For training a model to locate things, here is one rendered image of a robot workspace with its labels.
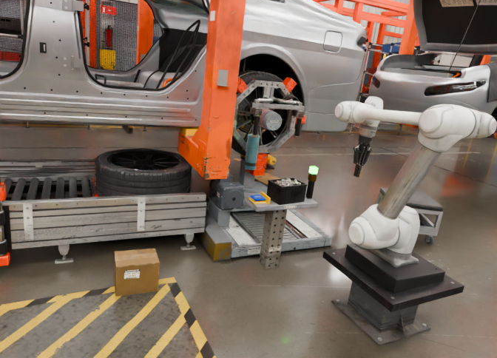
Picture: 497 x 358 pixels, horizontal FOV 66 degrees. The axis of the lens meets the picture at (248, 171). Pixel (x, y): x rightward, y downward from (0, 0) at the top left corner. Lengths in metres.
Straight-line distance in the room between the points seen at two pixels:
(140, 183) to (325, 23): 1.85
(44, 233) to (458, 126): 2.12
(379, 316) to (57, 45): 2.37
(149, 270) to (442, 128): 1.54
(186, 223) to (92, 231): 0.56
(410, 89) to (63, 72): 3.74
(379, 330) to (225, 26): 1.80
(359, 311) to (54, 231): 1.75
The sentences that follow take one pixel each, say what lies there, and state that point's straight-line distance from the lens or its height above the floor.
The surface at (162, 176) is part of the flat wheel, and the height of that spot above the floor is 0.48.
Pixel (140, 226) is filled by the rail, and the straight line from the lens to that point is 2.46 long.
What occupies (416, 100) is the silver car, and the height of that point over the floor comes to 1.03.
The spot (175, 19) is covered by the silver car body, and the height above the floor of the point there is 1.59.
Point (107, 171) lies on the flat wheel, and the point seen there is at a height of 0.48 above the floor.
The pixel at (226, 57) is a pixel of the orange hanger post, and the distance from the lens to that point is 2.27.
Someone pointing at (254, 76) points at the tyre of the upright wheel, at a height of 1.14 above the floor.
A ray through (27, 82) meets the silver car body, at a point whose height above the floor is 0.98.
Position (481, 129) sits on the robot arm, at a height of 1.10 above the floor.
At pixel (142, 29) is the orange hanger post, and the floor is 1.46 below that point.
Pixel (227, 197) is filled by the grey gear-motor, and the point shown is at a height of 0.33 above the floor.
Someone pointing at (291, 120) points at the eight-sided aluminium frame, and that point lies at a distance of 3.02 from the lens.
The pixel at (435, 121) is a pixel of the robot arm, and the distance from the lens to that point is 1.60.
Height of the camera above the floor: 1.25
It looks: 16 degrees down
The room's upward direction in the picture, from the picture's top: 7 degrees clockwise
